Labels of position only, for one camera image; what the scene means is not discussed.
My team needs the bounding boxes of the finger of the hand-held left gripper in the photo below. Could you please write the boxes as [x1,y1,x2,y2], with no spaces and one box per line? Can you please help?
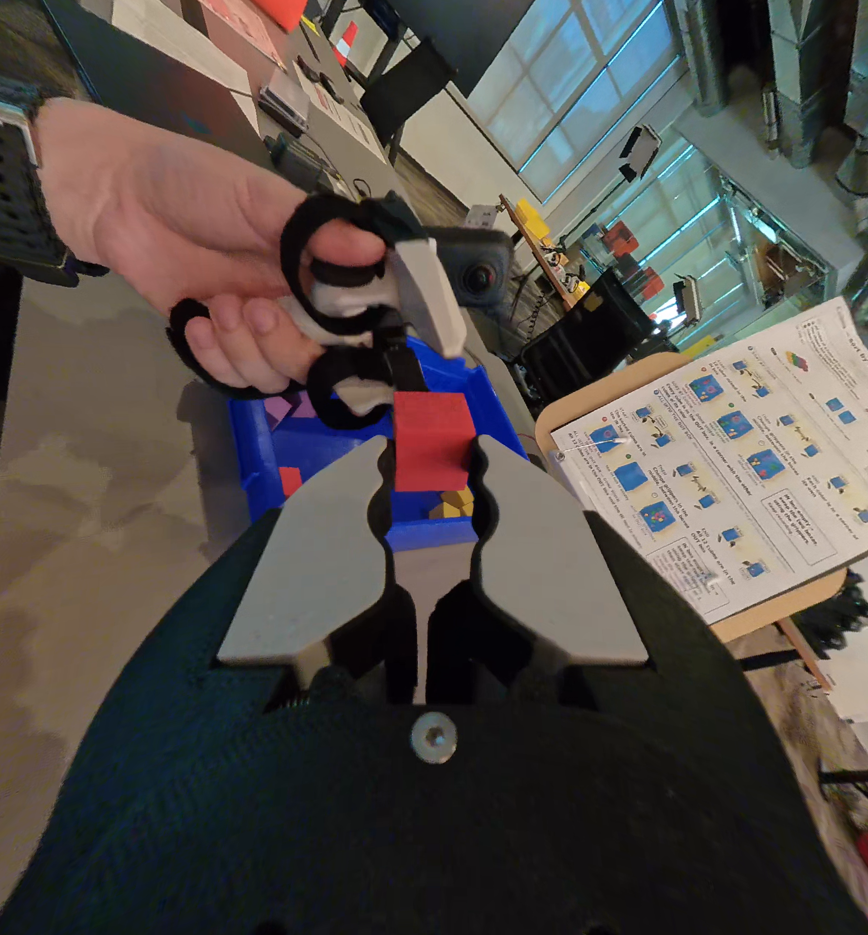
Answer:
[392,237,468,360]

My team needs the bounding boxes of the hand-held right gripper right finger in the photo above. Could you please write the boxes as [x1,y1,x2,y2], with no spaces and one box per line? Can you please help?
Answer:
[428,434,650,706]

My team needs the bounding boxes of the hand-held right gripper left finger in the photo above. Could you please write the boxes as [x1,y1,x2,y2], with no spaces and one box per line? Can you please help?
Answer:
[217,436,416,706]

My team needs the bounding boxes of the blue plastic bin with cubes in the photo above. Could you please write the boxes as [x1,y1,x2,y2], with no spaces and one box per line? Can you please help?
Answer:
[229,336,530,552]

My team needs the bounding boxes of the person's left hand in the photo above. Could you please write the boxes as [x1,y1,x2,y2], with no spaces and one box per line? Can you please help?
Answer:
[36,98,389,393]

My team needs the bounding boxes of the black storage crate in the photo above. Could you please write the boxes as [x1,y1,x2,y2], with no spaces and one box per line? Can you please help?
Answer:
[521,270,676,399]

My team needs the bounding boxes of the black folding chair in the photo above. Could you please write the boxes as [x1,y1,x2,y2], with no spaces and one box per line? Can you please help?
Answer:
[359,37,458,165]

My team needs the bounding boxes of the large window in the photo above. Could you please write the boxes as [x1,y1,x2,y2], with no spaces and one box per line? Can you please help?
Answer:
[463,0,698,206]

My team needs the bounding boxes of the printed instruction sheet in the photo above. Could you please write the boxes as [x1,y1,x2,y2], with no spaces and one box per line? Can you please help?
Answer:
[551,296,868,625]

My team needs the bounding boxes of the black perforated watch band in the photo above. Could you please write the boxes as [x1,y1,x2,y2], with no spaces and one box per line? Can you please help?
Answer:
[0,91,110,287]

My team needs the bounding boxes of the silver ventilation duct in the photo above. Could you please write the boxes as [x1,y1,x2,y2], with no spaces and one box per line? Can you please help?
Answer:
[678,0,868,315]

